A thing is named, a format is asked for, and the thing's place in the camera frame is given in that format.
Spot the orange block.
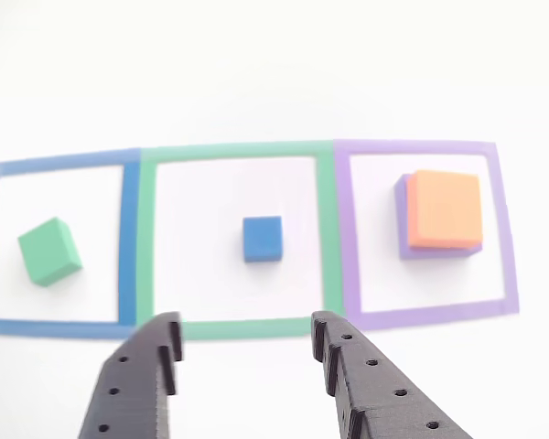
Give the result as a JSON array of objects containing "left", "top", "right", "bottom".
[{"left": 405, "top": 169, "right": 484, "bottom": 251}]

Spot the large purple block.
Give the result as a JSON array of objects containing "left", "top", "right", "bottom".
[{"left": 394, "top": 172, "right": 484, "bottom": 262}]

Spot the green tape square frame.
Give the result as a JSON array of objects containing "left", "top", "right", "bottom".
[{"left": 135, "top": 140, "right": 347, "bottom": 343}]

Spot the small blue cube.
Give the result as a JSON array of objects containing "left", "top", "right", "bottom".
[{"left": 242, "top": 215, "right": 284, "bottom": 263}]

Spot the blue tape square frame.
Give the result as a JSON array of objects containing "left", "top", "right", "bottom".
[{"left": 0, "top": 148, "right": 143, "bottom": 340}]

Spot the purple tape square frame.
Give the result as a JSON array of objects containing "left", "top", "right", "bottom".
[{"left": 332, "top": 139, "right": 521, "bottom": 331}]

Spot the green block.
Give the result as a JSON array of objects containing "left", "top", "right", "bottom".
[{"left": 16, "top": 216, "right": 84, "bottom": 289}]

